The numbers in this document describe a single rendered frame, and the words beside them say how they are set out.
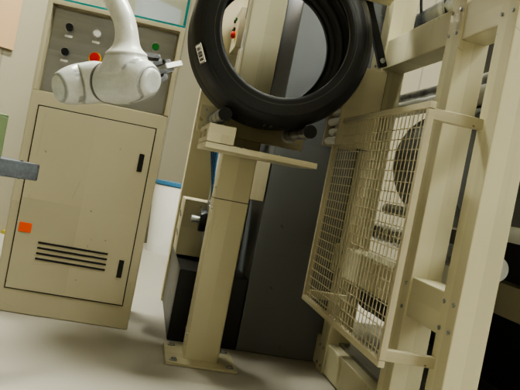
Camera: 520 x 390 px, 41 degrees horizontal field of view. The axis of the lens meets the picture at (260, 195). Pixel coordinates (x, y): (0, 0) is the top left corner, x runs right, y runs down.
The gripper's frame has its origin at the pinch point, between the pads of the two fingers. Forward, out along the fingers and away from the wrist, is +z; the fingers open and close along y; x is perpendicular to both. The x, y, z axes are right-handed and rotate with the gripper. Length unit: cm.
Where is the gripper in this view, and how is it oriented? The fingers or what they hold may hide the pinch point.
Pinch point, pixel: (171, 65)
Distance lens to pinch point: 210.3
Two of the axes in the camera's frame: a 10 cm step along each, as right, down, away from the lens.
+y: 3.2, 9.4, 1.0
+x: 7.5, -1.8, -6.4
